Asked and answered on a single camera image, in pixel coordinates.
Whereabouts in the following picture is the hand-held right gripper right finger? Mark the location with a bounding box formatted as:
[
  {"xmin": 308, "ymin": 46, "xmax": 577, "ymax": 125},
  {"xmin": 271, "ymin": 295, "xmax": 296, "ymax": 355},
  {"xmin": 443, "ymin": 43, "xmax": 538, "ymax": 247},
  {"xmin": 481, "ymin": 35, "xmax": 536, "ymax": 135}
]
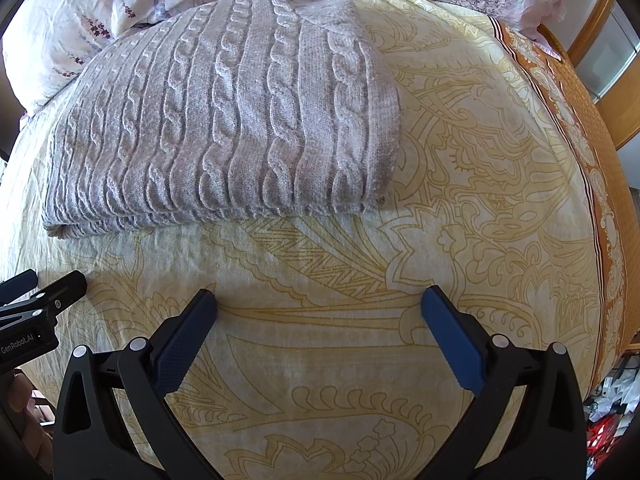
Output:
[{"xmin": 415, "ymin": 285, "xmax": 587, "ymax": 480}]

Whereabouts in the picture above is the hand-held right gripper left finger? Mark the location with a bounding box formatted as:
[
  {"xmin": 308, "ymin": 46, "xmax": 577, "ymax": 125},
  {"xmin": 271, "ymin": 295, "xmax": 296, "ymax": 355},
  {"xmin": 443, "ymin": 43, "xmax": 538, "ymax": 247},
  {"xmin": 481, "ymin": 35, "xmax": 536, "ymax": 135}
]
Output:
[{"xmin": 52, "ymin": 288, "xmax": 236, "ymax": 480}]

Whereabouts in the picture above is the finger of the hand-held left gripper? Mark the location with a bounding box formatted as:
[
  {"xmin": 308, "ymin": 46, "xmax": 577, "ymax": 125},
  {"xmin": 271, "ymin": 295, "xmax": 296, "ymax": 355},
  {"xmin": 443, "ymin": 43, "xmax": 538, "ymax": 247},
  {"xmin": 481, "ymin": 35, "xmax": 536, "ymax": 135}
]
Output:
[
  {"xmin": 0, "ymin": 269, "xmax": 40, "ymax": 306},
  {"xmin": 0, "ymin": 270, "xmax": 89, "ymax": 334}
]

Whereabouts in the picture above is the beige cable-knit sweater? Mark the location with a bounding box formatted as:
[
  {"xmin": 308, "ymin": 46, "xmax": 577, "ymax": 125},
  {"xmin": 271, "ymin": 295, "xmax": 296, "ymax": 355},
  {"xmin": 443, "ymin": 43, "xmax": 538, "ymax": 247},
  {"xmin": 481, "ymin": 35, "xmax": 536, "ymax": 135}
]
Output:
[{"xmin": 41, "ymin": 0, "xmax": 403, "ymax": 240}]

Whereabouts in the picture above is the person's left hand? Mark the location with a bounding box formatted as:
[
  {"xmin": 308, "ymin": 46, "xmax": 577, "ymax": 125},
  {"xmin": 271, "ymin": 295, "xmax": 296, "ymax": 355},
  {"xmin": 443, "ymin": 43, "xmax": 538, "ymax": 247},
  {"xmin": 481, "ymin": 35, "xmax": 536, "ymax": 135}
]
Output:
[{"xmin": 7, "ymin": 367, "xmax": 54, "ymax": 476}]

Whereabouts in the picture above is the yellow patterned bed sheet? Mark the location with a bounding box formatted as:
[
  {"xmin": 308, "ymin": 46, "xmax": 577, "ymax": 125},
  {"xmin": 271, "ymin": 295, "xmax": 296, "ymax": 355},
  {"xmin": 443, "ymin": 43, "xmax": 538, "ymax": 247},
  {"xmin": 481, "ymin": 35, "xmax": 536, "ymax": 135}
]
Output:
[{"xmin": 0, "ymin": 0, "xmax": 640, "ymax": 480}]

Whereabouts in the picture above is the floor clutter pile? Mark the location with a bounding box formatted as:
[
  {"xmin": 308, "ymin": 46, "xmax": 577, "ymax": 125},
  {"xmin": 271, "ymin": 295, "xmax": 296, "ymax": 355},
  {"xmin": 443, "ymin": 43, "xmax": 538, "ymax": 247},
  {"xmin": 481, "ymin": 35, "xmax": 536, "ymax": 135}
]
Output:
[{"xmin": 585, "ymin": 330, "xmax": 640, "ymax": 480}]

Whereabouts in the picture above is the floral white pillow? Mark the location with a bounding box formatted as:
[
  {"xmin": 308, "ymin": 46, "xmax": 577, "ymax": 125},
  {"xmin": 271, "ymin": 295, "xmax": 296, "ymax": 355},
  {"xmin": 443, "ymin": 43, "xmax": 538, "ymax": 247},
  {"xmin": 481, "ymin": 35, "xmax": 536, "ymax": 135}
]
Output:
[{"xmin": 2, "ymin": 0, "xmax": 291, "ymax": 116}]

